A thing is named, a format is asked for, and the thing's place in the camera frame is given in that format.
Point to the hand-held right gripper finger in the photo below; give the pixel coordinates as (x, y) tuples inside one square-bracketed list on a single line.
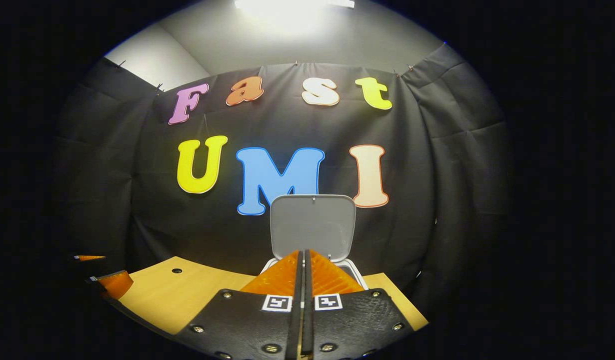
[(308, 320), (297, 320)]

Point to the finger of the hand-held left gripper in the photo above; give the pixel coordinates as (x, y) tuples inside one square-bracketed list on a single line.
[(87, 258), (117, 285)]

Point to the white desktop garbage bin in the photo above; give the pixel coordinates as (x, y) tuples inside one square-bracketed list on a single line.
[(312, 225)]

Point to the wooden desktop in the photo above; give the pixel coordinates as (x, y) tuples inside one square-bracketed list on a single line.
[(177, 300)]

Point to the black backdrop cloth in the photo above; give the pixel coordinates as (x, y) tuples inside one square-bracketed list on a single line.
[(137, 200)]

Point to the large ceiling light panel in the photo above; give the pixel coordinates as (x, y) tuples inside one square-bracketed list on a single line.
[(287, 5)]

